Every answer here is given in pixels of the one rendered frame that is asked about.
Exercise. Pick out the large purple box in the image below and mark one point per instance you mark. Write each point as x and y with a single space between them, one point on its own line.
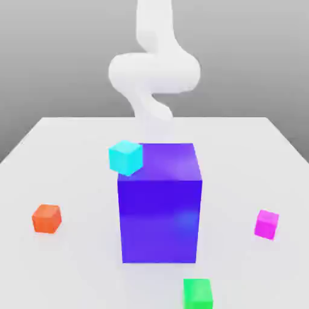
159 217

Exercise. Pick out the small green cube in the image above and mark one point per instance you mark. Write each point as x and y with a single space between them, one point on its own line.
197 294

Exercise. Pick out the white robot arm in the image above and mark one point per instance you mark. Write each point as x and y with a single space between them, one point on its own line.
154 72

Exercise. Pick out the small cyan cube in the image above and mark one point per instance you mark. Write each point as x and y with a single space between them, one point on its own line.
125 158

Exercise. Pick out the small orange cube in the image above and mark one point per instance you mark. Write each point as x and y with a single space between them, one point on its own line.
46 219

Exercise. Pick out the small magenta cube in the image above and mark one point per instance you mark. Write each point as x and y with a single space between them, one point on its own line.
266 225

